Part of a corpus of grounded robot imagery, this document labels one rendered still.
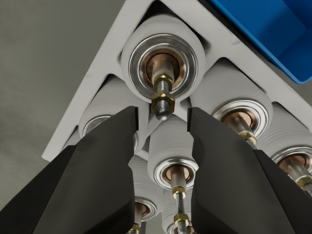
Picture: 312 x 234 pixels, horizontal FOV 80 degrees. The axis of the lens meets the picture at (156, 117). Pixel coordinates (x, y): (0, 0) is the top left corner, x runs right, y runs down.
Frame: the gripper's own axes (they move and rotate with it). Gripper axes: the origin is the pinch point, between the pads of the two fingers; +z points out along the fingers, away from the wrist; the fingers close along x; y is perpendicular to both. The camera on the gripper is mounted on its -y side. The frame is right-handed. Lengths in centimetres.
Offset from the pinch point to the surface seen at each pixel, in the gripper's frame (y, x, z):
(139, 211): 25.8, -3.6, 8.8
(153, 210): 26.6, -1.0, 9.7
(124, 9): -4.8, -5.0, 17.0
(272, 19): -2.6, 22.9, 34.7
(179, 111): 10.0, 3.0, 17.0
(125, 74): 1.3, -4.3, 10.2
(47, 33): 0.7, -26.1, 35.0
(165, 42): -2.3, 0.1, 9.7
